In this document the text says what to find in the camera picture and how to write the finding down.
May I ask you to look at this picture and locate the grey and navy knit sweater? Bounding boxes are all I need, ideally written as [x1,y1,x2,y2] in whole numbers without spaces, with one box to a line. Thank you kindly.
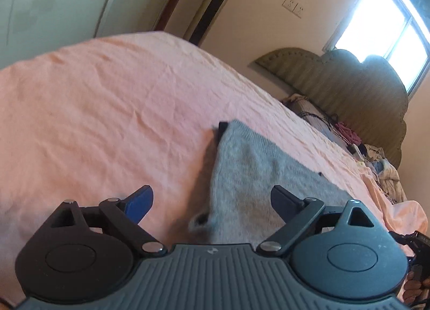
[189,120,351,247]

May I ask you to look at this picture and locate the pile of clothes on bed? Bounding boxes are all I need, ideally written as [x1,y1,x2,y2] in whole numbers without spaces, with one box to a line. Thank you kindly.
[281,93,407,204]

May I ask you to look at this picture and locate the right hand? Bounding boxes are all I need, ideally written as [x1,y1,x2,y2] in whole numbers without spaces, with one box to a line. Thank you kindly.
[402,271,429,305]

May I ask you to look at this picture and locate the pink bed sheet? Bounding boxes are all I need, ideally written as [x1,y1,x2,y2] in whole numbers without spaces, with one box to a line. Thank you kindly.
[1,32,428,304]

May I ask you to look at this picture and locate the olive upholstered headboard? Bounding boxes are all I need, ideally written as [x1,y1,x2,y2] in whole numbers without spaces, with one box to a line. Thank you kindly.
[255,47,409,167]

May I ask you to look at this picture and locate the bright window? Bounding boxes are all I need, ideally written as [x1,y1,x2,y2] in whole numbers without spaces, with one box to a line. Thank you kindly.
[323,0,429,95]

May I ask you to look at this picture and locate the white glossy wardrobe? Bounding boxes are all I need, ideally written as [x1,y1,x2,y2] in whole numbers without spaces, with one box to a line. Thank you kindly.
[1,0,168,67]

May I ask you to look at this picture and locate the gold tower air conditioner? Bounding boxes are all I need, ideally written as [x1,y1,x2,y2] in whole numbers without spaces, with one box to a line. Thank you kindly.
[183,0,227,47]

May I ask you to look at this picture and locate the white wall sockets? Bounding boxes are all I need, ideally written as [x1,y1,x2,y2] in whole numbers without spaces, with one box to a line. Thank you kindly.
[282,0,304,18]

